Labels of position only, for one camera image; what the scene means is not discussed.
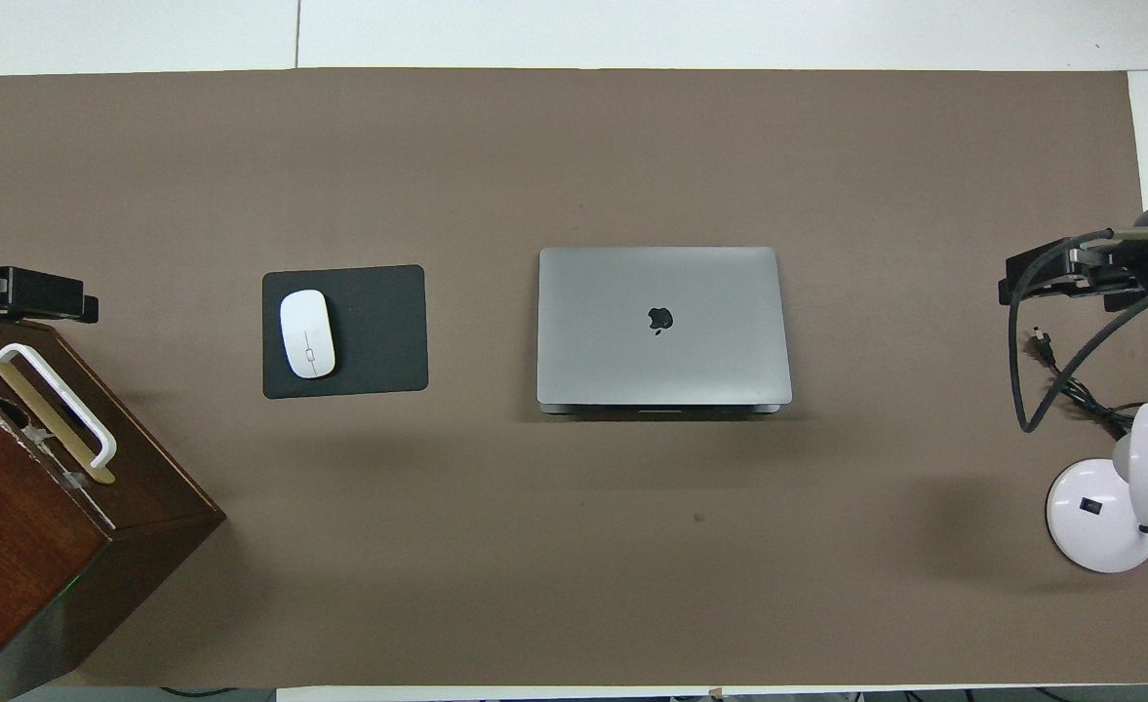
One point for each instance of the grey aluminium laptop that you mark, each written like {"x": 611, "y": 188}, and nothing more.
{"x": 710, "y": 331}

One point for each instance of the dark brown wooden box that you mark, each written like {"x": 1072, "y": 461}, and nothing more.
{"x": 8, "y": 507}

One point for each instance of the white computer mouse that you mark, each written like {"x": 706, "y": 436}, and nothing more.
{"x": 307, "y": 336}

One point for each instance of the white desk lamp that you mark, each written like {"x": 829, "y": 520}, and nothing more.
{"x": 1090, "y": 526}

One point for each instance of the black mouse pad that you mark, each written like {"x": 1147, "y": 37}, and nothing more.
{"x": 378, "y": 331}

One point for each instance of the brown table mat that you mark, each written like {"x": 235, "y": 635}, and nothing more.
{"x": 534, "y": 546}

